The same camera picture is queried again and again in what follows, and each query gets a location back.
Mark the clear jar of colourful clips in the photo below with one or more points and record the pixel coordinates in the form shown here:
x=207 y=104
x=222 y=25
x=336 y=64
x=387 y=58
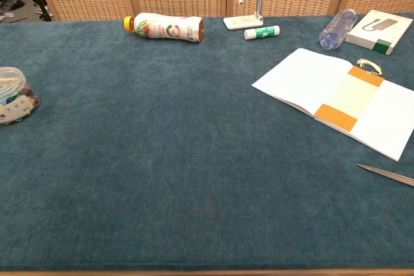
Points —
x=16 y=101

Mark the white folding phone stand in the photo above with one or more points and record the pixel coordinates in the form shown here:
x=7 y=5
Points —
x=237 y=23

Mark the white USB hub box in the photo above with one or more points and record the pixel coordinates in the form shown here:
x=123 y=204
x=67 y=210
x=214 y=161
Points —
x=375 y=35

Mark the open white notebook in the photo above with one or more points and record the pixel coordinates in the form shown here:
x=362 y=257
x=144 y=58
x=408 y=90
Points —
x=291 y=82

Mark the orange and cream tasselled bookmark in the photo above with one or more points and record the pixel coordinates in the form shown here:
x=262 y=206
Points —
x=349 y=95

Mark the tea bottle with yellow cap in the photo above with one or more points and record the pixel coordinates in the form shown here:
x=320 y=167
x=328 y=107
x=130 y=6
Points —
x=161 y=28

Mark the green and white glue stick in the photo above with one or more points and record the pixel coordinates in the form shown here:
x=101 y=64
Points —
x=262 y=32

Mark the teal table cloth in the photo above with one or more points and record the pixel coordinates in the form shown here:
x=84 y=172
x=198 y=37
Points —
x=113 y=159

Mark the clear plastic water bottle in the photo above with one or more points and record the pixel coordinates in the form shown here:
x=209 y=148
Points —
x=336 y=30

